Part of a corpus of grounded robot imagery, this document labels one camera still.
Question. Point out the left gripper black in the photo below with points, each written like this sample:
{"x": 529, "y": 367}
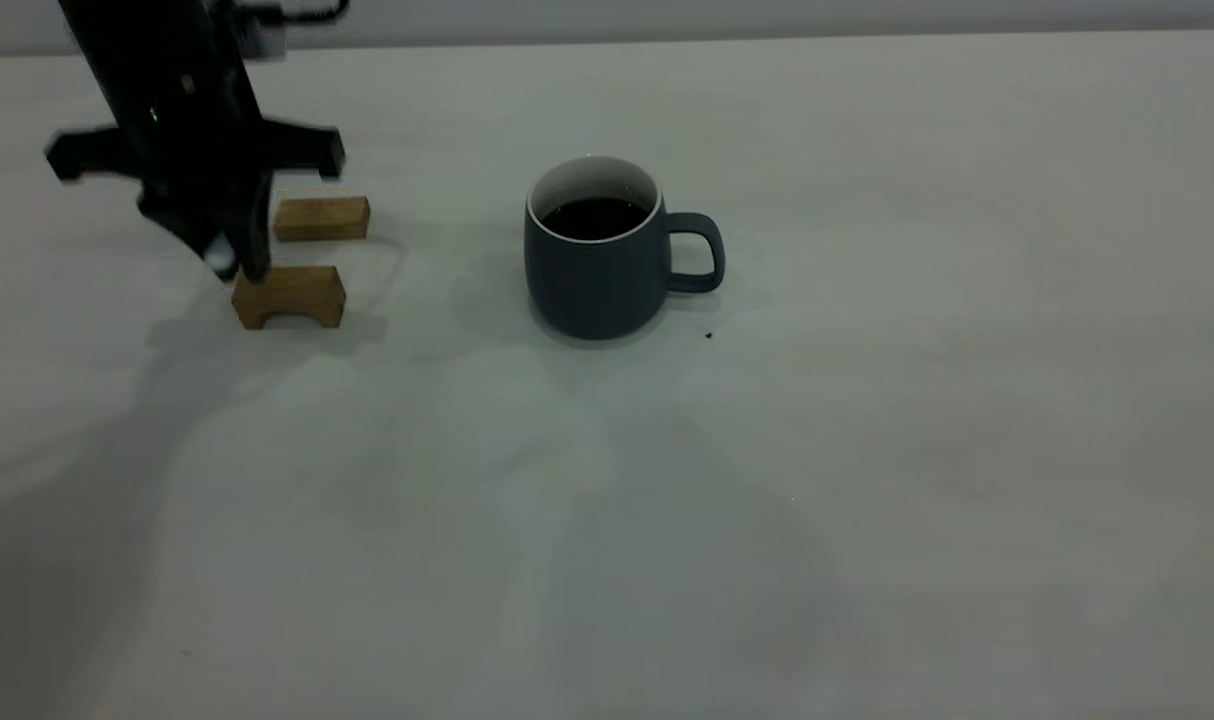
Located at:
{"x": 192, "y": 150}

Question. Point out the grey ceramic mug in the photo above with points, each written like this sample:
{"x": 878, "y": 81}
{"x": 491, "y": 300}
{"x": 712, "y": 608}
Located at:
{"x": 597, "y": 290}

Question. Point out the dark coffee liquid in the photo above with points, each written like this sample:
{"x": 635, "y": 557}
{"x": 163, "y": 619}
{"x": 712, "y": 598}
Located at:
{"x": 595, "y": 218}

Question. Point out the arched wooden block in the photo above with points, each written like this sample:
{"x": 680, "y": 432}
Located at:
{"x": 292, "y": 295}

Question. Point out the flat wooden block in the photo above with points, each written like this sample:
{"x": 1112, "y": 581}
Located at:
{"x": 327, "y": 218}

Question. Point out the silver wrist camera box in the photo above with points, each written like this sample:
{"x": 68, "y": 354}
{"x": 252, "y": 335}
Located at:
{"x": 259, "y": 35}

